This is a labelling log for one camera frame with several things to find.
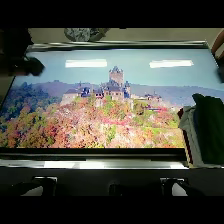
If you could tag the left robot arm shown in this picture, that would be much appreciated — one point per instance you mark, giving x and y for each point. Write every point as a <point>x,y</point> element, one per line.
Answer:
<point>46,187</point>

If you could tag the green T-shirt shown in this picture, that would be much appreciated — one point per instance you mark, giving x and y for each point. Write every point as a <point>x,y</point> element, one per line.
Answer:
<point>211,130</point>

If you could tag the grey patterned garment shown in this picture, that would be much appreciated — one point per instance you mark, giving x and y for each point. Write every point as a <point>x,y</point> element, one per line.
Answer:
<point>81,34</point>

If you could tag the person's forearm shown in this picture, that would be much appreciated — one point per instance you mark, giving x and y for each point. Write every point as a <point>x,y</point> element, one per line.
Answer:
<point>218,39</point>

